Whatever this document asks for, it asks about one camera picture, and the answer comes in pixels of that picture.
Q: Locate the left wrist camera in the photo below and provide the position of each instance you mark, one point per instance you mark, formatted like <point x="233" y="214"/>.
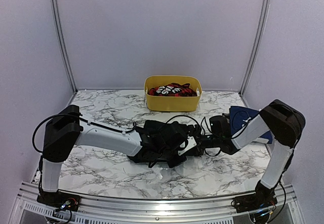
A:
<point x="189" y="144"/>

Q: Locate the red black plaid shirt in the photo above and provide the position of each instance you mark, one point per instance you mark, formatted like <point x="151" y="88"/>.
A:
<point x="173" y="90"/>

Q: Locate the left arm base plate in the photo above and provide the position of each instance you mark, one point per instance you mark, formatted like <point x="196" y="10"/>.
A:
<point x="59" y="200"/>

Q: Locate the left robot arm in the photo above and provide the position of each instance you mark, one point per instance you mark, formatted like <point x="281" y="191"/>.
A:
<point x="67" y="129"/>

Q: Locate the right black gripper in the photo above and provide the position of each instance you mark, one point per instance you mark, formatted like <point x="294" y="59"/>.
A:
<point x="199" y="149"/>

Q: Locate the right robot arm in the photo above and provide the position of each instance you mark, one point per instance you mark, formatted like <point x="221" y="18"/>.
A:
<point x="277" y="124"/>

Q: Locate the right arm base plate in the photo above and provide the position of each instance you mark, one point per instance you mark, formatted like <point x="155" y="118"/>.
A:
<point x="252" y="202"/>

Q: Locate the folded blue garment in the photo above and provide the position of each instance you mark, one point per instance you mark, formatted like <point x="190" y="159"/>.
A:
<point x="238" y="117"/>

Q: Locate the aluminium front rail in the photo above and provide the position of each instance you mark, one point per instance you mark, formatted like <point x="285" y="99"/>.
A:
<point x="99" y="209"/>

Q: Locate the yellow plastic basket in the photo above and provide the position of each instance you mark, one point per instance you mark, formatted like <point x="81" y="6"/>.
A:
<point x="172" y="104"/>

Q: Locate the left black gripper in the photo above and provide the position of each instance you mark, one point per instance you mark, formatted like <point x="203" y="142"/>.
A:
<point x="174" y="164"/>

